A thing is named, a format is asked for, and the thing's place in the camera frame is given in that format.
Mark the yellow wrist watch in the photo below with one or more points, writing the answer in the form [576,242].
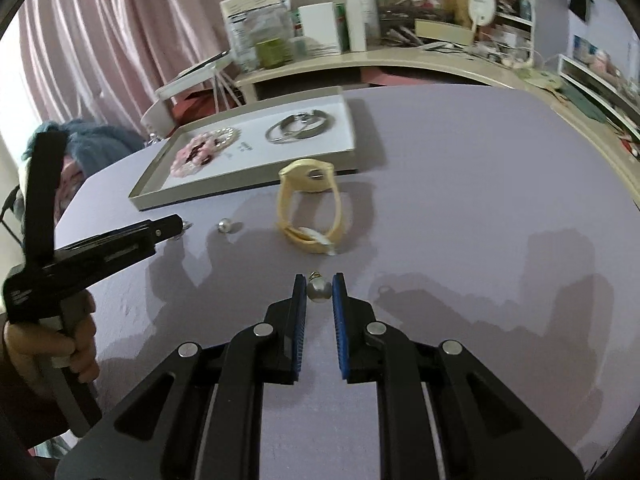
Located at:
[305,180]

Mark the green glass jar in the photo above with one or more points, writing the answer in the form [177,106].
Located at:
[273,53]

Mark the green hand fan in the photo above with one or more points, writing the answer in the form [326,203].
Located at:
[542,80]

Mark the pink curtain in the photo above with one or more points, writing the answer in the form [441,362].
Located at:
[125,35]

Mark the person's left hand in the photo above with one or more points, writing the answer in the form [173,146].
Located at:
[35,347]

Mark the white desktop riser shelf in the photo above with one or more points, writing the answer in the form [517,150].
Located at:
[595,77]

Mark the beige curved desk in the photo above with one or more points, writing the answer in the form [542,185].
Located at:
[450,67]

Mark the grey shallow tray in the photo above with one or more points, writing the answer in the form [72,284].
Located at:
[295,152]

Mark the pink blanket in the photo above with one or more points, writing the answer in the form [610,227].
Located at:
[70,190]

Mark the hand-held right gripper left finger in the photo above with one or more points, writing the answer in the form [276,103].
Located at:
[299,330]

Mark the black wooden chair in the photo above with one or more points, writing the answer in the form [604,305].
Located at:
[7,200]

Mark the pearl earring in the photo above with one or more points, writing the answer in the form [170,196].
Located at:
[225,225]

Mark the white folding rack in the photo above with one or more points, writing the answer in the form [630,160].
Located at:
[200,70]

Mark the white carton box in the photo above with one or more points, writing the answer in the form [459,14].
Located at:
[320,30]

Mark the green cloth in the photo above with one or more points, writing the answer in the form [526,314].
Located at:
[590,105]

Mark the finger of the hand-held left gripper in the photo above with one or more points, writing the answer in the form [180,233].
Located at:
[125,255]
[110,236]

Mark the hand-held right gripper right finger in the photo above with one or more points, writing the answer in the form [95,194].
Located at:
[339,330]

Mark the white bottle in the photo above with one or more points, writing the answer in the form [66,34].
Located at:
[369,15]

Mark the round white mirror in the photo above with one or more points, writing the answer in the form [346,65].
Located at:
[482,5]

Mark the pearl pendant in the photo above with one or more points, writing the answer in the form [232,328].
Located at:
[318,290]

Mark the blue fleece blanket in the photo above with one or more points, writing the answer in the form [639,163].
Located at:
[100,135]

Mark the thin silver bangle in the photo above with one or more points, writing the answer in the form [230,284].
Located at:
[272,136]

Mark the beige flat box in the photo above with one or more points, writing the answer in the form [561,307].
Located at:
[442,31]

